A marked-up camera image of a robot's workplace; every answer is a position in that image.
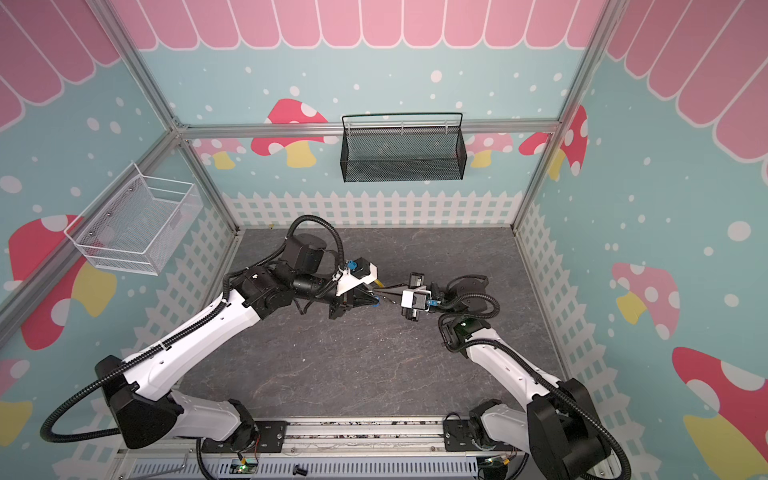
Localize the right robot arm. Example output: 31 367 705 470
394 273 632 479

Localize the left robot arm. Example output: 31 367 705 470
40 215 378 452

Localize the white wire wall basket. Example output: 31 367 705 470
64 164 203 276

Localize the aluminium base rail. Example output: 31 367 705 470
128 416 607 457

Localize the black mesh wall basket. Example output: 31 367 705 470
340 112 468 183

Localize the white vented cable duct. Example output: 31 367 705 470
128 458 481 480

